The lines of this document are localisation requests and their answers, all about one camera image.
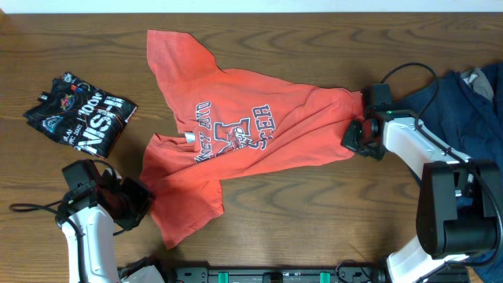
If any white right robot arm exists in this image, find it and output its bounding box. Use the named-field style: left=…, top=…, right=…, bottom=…
left=341, top=110, right=502, bottom=282

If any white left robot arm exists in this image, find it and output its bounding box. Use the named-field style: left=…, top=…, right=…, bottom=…
left=58, top=176, right=165, bottom=282

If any folded black printed t-shirt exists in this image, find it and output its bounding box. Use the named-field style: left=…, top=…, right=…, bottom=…
left=24, top=72, right=138, bottom=158

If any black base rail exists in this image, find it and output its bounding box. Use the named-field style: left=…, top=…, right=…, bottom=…
left=168, top=261, right=471, bottom=283

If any orange printed t-shirt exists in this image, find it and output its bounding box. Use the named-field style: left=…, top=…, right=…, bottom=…
left=140, top=30, right=363, bottom=248

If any navy blue garment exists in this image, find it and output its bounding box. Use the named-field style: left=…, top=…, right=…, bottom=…
left=396, top=62, right=503, bottom=283

